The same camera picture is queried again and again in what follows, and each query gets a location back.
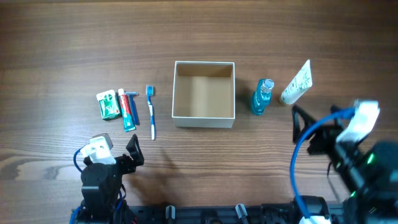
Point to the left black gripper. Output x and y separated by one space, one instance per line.
125 160

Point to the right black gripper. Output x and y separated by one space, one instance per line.
319 139

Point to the red green toothpaste tube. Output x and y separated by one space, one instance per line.
126 111

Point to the white cream tube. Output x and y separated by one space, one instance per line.
298 86

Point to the green soap box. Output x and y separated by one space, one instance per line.
108 103

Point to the blue mouthwash bottle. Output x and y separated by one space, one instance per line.
262 96

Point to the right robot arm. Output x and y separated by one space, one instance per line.
371 178

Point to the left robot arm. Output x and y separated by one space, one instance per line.
102 188

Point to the blue razor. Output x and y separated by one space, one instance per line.
131 95

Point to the blue white toothbrush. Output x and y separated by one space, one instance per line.
149 93

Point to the white cardboard box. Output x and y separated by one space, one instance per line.
204 94

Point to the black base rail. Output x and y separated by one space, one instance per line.
261 214

